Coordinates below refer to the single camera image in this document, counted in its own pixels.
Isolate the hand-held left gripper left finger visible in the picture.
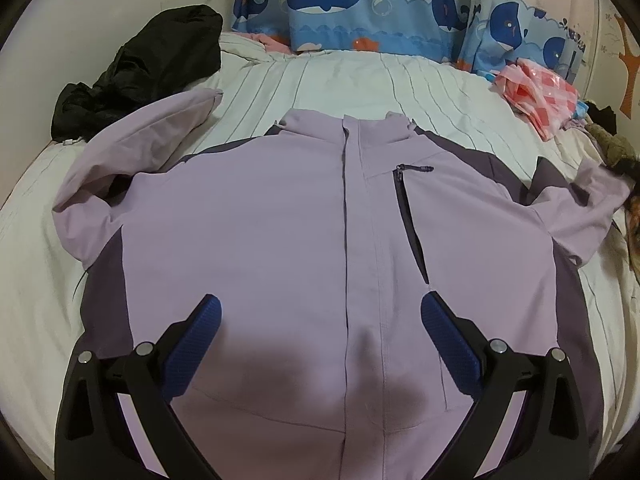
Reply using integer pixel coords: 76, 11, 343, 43
54, 293, 223, 480

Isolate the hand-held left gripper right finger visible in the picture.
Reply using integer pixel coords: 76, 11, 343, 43
420, 290, 591, 480

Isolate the lilac purple jacket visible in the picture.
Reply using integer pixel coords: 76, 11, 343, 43
52, 87, 633, 480

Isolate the olive brown garment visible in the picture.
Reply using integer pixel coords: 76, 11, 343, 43
585, 122, 640, 168

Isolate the pink checkered cloth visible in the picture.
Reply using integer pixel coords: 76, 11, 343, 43
492, 57, 581, 142

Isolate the white striped bed sheet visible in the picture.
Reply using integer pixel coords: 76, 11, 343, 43
0, 30, 640, 461

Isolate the small black cloth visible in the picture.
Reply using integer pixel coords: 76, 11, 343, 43
585, 101, 618, 133

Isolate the black garment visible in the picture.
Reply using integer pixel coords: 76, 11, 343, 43
51, 4, 224, 143

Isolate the blue whale print curtain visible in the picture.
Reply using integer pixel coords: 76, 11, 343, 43
457, 0, 587, 83
231, 0, 481, 61

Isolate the orange wall sticker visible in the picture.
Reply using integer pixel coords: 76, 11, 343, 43
614, 14, 640, 120

